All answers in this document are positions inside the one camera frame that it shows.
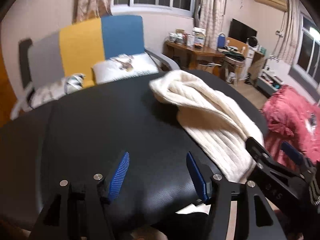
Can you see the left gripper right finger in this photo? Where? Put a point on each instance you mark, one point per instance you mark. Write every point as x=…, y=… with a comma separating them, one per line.
x=202, y=177

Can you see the grey yellow blue sofa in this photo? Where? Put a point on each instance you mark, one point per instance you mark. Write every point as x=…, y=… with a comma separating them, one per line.
x=76, y=49

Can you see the beige right curtain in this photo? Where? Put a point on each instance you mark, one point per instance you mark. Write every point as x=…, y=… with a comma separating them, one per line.
x=290, y=28

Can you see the black monitor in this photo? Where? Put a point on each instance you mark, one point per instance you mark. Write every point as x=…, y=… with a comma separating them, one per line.
x=240, y=31

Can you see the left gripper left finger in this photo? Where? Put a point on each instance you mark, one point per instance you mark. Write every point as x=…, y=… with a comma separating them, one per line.
x=110, y=186

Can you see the triangle pattern pillow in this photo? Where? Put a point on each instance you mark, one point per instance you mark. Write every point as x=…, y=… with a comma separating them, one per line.
x=58, y=89

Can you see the low grey tv cabinet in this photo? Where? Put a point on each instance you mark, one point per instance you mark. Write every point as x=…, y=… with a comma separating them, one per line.
x=268, y=85

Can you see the right side window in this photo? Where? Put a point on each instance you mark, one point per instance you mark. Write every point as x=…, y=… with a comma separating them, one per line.
x=305, y=67

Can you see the pink red blanket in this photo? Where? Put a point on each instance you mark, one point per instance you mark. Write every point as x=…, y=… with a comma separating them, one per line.
x=291, y=118

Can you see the wooden desk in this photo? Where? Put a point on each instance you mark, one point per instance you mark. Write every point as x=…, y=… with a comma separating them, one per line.
x=225, y=58

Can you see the white deer print pillow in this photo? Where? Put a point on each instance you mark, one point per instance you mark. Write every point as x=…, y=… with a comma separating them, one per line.
x=124, y=67

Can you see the beige middle curtain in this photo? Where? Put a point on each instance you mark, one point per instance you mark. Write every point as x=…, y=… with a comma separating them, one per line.
x=208, y=15

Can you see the wall air conditioner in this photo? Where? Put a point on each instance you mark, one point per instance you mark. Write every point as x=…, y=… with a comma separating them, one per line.
x=277, y=4

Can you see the cream knit sweater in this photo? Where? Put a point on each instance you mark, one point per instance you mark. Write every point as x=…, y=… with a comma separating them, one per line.
x=215, y=121

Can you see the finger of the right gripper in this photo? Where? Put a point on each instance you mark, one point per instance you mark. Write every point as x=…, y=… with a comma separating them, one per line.
x=292, y=153
x=262, y=154

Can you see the blue water jug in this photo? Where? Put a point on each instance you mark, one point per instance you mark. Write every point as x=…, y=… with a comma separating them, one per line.
x=221, y=40

